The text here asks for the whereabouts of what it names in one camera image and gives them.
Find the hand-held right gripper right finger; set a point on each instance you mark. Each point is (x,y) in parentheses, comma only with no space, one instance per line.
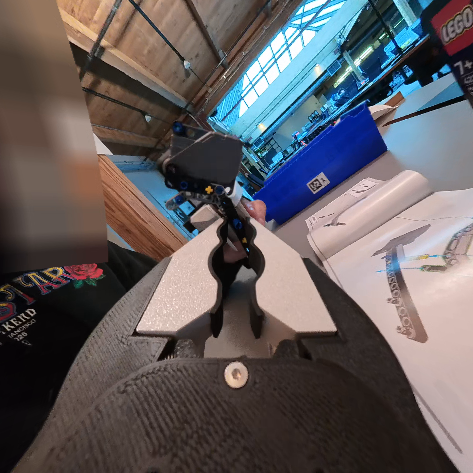
(292,292)

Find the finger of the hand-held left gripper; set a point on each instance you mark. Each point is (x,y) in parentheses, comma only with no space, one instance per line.
(205,218)

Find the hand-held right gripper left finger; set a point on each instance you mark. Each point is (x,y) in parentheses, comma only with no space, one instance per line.
(177,295)

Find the grey toy brick assembly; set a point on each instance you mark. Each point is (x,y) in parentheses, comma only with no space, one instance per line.
(207,159)

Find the person's left hand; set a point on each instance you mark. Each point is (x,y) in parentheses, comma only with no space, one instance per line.
(255,211)

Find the person's black printed sweater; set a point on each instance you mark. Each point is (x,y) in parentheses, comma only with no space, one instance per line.
(55,332)

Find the open instruction booklet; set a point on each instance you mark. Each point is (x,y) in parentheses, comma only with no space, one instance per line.
(425,314)

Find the blue plastic bin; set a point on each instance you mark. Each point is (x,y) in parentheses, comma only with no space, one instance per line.
(332,155)

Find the black toy set box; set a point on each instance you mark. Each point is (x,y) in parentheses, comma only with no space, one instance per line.
(456,29)

